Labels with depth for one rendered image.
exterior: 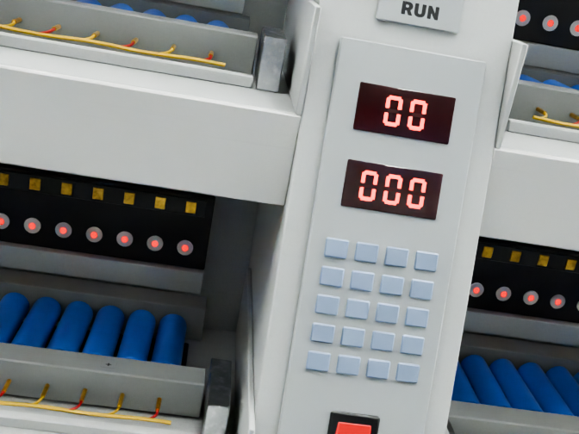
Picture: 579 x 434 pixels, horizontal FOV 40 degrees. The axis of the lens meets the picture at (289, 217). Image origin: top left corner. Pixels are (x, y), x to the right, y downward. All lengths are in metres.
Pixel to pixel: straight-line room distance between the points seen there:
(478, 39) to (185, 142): 0.15
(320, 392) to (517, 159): 0.15
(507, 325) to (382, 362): 0.22
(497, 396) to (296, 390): 0.18
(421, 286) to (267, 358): 0.08
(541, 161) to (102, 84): 0.21
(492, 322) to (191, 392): 0.24
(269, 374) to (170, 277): 0.18
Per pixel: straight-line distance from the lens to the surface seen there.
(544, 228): 0.41
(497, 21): 0.40
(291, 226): 0.37
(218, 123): 0.37
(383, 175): 0.37
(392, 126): 0.37
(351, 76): 0.37
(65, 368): 0.45
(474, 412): 0.49
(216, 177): 0.38
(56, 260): 0.56
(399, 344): 0.38
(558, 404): 0.54
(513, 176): 0.40
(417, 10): 0.38
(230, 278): 0.57
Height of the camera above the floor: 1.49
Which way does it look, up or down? 3 degrees down
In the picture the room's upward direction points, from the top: 9 degrees clockwise
